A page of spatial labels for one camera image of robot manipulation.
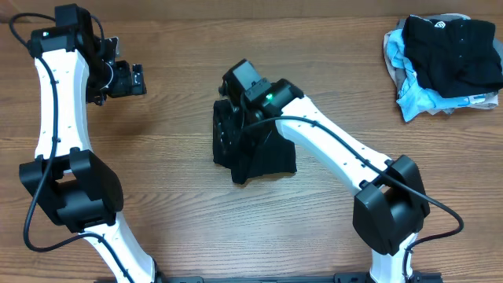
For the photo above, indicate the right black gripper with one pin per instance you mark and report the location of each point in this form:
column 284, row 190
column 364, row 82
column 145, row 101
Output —
column 237, row 130

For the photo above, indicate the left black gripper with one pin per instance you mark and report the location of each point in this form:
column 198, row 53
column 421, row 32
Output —
column 125, row 86

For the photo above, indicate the black t-shirt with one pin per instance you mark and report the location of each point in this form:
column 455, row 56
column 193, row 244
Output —
column 252, row 156

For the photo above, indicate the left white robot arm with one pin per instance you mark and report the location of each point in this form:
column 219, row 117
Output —
column 78, row 65

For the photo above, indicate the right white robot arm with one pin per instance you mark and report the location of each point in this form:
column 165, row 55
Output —
column 389, row 204

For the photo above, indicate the beige grey folded garment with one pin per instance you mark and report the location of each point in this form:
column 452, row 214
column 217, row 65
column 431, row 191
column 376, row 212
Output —
column 398, row 76

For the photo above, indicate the light blue folded garment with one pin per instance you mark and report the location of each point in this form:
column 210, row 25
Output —
column 412, row 98

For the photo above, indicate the folded black polo shirt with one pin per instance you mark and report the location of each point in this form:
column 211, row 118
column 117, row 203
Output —
column 455, row 58

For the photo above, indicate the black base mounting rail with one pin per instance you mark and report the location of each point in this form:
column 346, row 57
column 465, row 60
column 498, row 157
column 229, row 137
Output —
column 267, row 279

